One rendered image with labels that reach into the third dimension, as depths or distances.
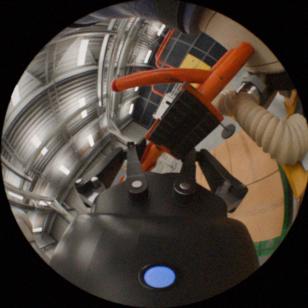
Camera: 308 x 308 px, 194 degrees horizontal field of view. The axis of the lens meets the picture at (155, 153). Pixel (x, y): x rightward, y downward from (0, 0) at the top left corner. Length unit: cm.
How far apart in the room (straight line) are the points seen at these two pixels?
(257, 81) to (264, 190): 64
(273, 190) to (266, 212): 13
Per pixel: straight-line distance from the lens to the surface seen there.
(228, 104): 17
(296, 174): 15
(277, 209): 70
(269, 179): 75
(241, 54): 15
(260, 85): 18
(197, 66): 740
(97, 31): 210
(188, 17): 18
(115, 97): 646
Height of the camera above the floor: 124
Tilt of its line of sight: 5 degrees down
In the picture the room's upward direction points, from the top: 59 degrees counter-clockwise
